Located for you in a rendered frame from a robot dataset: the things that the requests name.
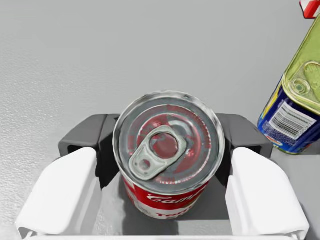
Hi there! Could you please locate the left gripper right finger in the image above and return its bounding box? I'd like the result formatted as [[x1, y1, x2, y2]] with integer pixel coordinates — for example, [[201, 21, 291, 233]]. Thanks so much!
[[215, 113, 311, 238]]

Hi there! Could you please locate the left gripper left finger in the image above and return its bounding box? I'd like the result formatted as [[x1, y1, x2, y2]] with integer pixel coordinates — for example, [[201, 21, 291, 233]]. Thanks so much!
[[14, 113, 121, 239]]

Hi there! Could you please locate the red and white can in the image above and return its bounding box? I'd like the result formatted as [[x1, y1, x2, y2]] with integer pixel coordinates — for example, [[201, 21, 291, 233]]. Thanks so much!
[[112, 90, 226, 221]]

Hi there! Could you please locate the green and blue rectangular can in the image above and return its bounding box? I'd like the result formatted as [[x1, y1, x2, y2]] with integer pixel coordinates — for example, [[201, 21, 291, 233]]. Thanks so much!
[[257, 15, 320, 156]]

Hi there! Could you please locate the red and white carton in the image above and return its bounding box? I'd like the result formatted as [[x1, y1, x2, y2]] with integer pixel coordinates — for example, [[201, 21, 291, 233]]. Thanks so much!
[[299, 0, 320, 19]]

